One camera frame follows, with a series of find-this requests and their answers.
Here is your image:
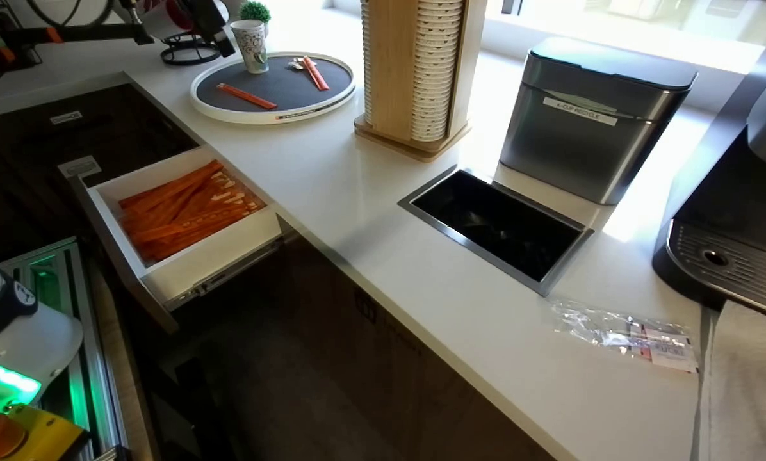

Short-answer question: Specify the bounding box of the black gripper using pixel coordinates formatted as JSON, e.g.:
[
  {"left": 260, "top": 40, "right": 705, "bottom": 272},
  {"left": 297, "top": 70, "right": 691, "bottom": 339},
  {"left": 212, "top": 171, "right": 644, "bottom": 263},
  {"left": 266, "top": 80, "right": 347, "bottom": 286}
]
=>
[{"left": 178, "top": 0, "right": 236, "bottom": 58}]

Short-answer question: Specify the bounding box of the long orange sachet packet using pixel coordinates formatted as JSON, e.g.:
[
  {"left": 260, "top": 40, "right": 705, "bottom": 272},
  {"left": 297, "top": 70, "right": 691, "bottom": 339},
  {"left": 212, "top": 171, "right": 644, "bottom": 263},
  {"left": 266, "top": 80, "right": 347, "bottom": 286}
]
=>
[{"left": 215, "top": 80, "right": 280, "bottom": 112}]

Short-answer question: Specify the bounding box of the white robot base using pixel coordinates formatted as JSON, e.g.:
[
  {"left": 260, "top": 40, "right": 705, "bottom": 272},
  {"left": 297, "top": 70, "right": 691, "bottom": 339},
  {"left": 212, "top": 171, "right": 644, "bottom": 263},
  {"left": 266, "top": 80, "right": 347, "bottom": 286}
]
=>
[{"left": 0, "top": 250, "right": 87, "bottom": 418}]

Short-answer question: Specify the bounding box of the round white-rimmed dark tray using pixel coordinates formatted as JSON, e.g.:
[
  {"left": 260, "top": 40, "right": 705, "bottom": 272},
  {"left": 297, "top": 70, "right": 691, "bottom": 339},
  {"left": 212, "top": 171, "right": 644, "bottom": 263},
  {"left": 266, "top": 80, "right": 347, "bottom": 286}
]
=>
[{"left": 187, "top": 49, "right": 359, "bottom": 127}]

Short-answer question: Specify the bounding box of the white open drawer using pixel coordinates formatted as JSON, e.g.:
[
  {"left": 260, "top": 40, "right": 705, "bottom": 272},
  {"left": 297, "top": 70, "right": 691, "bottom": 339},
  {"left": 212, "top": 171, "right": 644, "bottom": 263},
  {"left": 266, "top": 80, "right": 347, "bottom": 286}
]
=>
[{"left": 57, "top": 143, "right": 286, "bottom": 336}]

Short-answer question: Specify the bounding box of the white mug with red inside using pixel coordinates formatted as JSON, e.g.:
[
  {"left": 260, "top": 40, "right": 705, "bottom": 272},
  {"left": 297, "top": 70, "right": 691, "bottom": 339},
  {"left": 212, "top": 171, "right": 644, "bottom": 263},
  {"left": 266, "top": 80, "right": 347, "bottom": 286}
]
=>
[{"left": 139, "top": 0, "right": 187, "bottom": 43}]

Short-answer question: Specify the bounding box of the white cup with green plant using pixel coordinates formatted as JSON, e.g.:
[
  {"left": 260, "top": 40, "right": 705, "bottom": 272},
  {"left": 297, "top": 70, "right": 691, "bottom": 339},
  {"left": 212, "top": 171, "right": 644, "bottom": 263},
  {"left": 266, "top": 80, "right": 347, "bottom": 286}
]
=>
[{"left": 229, "top": 0, "right": 274, "bottom": 76}]

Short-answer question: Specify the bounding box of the black stand bar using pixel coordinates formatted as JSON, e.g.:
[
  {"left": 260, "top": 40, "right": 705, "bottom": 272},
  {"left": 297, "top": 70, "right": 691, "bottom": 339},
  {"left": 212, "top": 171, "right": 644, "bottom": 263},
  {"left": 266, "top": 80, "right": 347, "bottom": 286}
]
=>
[{"left": 0, "top": 21, "right": 157, "bottom": 57}]

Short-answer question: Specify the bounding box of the dark wooden cabinet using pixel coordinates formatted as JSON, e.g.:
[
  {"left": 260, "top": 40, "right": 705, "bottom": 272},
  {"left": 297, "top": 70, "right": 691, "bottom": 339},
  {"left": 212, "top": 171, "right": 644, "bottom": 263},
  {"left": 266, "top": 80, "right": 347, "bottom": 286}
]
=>
[{"left": 0, "top": 80, "right": 198, "bottom": 263}]

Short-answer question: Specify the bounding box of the heap of orange sachets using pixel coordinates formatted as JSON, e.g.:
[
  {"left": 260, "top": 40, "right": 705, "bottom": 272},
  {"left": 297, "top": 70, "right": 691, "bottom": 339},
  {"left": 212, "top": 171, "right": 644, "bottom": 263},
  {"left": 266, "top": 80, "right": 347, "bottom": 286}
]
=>
[{"left": 115, "top": 158, "right": 270, "bottom": 267}]

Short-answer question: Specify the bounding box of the wooden cup dispenser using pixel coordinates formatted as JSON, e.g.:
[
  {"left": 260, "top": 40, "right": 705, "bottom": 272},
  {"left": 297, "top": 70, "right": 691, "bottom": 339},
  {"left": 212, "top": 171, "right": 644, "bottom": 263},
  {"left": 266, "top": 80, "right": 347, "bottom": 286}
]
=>
[{"left": 351, "top": 0, "right": 490, "bottom": 158}]

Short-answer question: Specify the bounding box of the stack of paper cups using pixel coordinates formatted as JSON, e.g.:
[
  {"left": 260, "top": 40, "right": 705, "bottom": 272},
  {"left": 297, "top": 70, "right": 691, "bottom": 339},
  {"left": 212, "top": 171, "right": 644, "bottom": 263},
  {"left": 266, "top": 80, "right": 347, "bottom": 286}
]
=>
[{"left": 409, "top": 0, "right": 466, "bottom": 143}]

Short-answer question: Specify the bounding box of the steel-framed counter waste chute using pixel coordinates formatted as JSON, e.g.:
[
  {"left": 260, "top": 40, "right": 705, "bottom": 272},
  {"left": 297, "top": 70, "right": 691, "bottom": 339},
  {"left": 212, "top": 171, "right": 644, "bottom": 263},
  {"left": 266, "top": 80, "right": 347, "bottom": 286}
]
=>
[{"left": 398, "top": 163, "right": 596, "bottom": 297}]

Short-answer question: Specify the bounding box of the stainless steel bin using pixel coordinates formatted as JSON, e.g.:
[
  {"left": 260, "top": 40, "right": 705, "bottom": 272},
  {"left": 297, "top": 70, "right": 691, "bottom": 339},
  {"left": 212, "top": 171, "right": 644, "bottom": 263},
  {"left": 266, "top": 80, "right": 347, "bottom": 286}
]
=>
[{"left": 497, "top": 37, "right": 700, "bottom": 207}]

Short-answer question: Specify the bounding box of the yellow box with orange button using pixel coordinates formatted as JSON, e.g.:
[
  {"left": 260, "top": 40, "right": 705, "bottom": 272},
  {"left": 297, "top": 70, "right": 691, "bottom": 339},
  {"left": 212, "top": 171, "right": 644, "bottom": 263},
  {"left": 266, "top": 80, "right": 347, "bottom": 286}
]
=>
[{"left": 0, "top": 404, "right": 90, "bottom": 461}]

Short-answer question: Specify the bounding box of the clear plastic packet bag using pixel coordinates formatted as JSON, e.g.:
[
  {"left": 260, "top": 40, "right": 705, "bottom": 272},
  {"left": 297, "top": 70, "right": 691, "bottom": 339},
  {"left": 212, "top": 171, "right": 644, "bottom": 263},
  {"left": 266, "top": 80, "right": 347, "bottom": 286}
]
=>
[{"left": 549, "top": 300, "right": 700, "bottom": 375}]

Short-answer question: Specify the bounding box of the black coffee machine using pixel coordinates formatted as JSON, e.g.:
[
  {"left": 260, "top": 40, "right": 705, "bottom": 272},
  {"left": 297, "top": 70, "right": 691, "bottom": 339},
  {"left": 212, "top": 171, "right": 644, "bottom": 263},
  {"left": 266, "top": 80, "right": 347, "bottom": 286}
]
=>
[{"left": 652, "top": 16, "right": 766, "bottom": 326}]

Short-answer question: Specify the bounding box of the white cloth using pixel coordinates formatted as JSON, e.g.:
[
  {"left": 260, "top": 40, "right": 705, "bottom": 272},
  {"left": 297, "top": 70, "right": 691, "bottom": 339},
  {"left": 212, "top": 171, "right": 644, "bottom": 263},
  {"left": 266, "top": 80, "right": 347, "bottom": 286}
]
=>
[{"left": 694, "top": 297, "right": 766, "bottom": 461}]

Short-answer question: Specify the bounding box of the black wire rack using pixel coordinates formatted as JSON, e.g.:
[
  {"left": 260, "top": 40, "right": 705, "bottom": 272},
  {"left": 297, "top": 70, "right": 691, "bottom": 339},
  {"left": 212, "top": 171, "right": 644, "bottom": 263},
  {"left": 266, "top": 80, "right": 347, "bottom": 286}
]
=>
[{"left": 160, "top": 31, "right": 225, "bottom": 70}]

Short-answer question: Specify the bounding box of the aluminium frame rail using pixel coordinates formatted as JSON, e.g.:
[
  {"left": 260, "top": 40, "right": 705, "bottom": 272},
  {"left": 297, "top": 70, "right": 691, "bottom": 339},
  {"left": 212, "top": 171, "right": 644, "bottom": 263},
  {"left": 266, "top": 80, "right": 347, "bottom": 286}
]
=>
[{"left": 0, "top": 236, "right": 139, "bottom": 461}]

